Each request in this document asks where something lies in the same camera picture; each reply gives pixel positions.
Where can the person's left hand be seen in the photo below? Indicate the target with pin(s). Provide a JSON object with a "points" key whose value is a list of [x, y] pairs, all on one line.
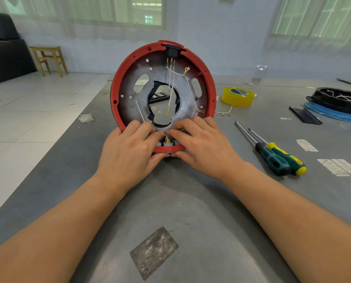
{"points": [[125, 162]]}

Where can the person's right hand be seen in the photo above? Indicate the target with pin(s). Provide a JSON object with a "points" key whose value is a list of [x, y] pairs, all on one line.
{"points": [[210, 150]]}

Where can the black metal round plate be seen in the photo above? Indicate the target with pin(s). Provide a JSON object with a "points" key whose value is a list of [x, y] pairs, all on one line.
{"points": [[125, 100]]}

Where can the dark green black screwdriver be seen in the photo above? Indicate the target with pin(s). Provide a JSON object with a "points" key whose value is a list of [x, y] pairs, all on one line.
{"points": [[277, 165]]}

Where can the small black plug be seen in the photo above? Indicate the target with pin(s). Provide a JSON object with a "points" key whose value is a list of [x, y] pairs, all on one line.
{"points": [[173, 50]]}

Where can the person's right forearm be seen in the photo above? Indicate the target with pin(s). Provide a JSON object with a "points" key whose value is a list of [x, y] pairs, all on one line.
{"points": [[299, 221]]}

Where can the person's left forearm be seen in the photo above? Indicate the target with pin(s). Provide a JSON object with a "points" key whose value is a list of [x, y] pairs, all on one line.
{"points": [[51, 232]]}

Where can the yellow tape roll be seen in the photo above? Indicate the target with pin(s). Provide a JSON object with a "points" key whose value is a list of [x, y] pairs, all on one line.
{"points": [[237, 100]]}

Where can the black bit set case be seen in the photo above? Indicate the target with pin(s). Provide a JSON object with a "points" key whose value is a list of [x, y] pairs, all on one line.
{"points": [[160, 98]]}

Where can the clear acrylic stand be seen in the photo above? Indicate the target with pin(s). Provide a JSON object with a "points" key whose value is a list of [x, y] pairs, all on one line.
{"points": [[256, 81]]}

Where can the white label sticker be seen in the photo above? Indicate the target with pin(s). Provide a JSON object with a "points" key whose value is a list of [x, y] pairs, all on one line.
{"points": [[331, 167], [349, 167], [307, 145]]}

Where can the black flat plate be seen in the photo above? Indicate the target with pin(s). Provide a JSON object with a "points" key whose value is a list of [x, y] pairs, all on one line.
{"points": [[305, 115]]}

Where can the wide sheer curtain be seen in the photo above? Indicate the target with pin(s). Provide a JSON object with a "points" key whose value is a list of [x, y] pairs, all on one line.
{"points": [[96, 35]]}

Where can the black round housing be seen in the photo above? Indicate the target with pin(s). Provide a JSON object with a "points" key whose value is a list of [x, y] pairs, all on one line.
{"points": [[334, 103]]}

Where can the wooden stool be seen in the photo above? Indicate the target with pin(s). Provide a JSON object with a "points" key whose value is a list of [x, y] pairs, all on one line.
{"points": [[45, 48]]}

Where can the narrow sheer curtain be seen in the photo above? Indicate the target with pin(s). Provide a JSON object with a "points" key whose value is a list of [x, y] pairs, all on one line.
{"points": [[302, 45]]}

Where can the wide window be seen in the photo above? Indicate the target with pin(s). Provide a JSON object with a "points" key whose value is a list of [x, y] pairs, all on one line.
{"points": [[140, 11]]}

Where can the thin black rod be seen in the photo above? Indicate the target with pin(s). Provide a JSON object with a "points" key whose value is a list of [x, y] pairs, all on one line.
{"points": [[350, 83]]}

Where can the black armchair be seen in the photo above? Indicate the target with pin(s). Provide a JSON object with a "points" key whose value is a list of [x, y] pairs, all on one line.
{"points": [[7, 55]]}

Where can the narrow window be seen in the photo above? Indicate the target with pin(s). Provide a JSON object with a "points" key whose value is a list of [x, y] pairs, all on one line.
{"points": [[311, 17]]}

